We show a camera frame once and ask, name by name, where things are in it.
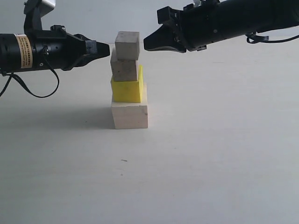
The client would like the medium natural wooden cube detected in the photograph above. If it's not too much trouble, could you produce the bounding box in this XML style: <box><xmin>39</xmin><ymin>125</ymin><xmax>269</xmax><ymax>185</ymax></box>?
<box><xmin>110</xmin><ymin>48</ymin><xmax>138</xmax><ymax>82</ymax></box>

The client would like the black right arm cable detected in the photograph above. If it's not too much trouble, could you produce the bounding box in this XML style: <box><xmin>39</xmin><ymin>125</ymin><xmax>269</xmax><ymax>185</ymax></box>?
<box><xmin>245</xmin><ymin>31</ymin><xmax>299</xmax><ymax>44</ymax></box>

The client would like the small natural wooden cube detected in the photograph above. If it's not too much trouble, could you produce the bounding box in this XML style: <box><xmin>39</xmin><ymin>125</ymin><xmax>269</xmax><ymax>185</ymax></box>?
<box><xmin>115</xmin><ymin>31</ymin><xmax>140</xmax><ymax>61</ymax></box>

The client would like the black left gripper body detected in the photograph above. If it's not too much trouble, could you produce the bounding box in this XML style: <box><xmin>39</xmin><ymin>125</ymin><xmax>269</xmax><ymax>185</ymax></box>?
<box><xmin>22</xmin><ymin>25</ymin><xmax>97</xmax><ymax>71</ymax></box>

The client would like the right robot arm black grey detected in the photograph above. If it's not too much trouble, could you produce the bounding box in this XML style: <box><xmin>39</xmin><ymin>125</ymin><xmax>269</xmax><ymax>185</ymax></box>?
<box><xmin>143</xmin><ymin>0</ymin><xmax>299</xmax><ymax>53</ymax></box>

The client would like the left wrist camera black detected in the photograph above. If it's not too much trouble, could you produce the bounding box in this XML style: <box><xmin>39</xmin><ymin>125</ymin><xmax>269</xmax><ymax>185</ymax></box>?
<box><xmin>23</xmin><ymin>0</ymin><xmax>56</xmax><ymax>34</ymax></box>

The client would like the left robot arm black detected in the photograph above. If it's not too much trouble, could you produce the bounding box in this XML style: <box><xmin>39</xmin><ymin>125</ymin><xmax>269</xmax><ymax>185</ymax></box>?
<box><xmin>0</xmin><ymin>25</ymin><xmax>110</xmax><ymax>75</ymax></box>

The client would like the yellow painted wooden cube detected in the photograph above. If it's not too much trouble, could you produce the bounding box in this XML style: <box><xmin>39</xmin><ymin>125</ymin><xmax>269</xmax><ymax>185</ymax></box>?
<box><xmin>110</xmin><ymin>65</ymin><xmax>143</xmax><ymax>103</ymax></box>

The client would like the large natural wooden cube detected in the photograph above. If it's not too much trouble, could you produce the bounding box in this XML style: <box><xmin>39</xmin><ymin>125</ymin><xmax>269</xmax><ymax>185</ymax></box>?
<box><xmin>111</xmin><ymin>83</ymin><xmax>149</xmax><ymax>129</ymax></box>

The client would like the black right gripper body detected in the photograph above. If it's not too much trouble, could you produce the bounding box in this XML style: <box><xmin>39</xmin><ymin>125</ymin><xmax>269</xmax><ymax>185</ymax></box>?
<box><xmin>157</xmin><ymin>0</ymin><xmax>224</xmax><ymax>51</ymax></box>

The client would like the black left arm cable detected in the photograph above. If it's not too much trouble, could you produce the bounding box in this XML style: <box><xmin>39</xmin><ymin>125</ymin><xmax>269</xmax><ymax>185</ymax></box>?
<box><xmin>0</xmin><ymin>56</ymin><xmax>60</xmax><ymax>98</ymax></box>

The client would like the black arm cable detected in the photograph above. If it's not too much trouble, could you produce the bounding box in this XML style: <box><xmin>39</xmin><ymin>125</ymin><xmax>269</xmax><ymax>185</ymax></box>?
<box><xmin>245</xmin><ymin>31</ymin><xmax>299</xmax><ymax>44</ymax></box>
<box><xmin>0</xmin><ymin>56</ymin><xmax>60</xmax><ymax>98</ymax></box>

